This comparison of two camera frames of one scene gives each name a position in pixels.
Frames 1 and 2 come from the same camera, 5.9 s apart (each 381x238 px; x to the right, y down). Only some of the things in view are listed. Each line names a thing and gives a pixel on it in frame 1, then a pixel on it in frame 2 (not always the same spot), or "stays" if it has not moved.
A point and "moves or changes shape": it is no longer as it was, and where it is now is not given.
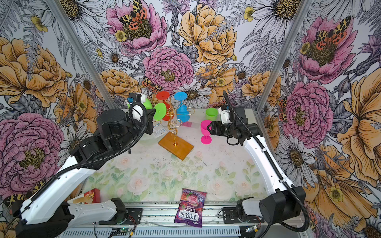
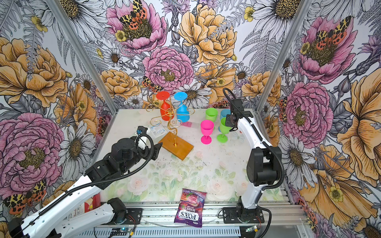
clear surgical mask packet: (158, 131) stays
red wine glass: (164, 95) stays
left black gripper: (149, 131) to (156, 149)
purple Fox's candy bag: (190, 208) stays
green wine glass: (211, 114) stays
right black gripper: (216, 126) to (227, 121)
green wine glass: (159, 109) moves or changes shape
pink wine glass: (206, 139) stays
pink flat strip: (186, 124) stays
